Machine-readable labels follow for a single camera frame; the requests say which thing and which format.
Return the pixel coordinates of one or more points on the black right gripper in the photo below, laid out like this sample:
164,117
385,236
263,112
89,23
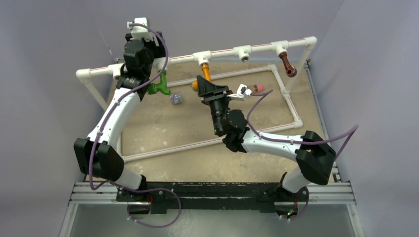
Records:
204,87

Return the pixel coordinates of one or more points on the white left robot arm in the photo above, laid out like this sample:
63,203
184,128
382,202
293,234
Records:
97,154

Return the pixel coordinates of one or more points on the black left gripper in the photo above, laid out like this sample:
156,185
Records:
160,52

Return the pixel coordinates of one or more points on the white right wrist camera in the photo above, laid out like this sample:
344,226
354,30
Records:
242,93

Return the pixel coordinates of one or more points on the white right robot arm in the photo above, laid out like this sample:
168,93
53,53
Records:
313,156

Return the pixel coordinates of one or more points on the pink capped small bottle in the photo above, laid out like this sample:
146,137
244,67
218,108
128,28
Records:
256,88

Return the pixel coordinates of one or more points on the white PVC pipe frame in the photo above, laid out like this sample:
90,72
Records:
196,57

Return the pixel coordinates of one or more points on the small grey blue box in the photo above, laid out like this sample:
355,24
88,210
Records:
176,98

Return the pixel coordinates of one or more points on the brown water faucet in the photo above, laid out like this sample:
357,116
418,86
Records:
291,71

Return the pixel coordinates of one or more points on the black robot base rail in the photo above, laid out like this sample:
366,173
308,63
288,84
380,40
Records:
265,197

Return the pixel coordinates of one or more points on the orange water faucet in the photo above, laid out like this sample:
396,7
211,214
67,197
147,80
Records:
206,75

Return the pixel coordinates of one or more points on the green water faucet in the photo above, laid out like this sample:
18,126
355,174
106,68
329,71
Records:
160,87

